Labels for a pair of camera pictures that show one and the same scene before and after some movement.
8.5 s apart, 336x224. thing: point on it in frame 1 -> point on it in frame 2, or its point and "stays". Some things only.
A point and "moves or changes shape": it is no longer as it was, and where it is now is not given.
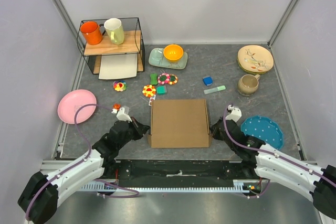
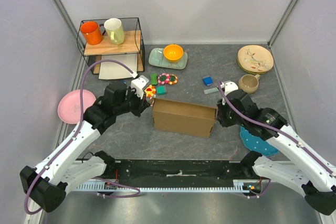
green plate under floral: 247,71 stays
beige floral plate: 255,58 stays
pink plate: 71,101 stays
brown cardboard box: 179,124 moves or changes shape
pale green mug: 114,28 stays
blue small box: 208,81 stays
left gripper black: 140,129 -> 142,104
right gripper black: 214,129 -> 221,108
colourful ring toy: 164,78 stays
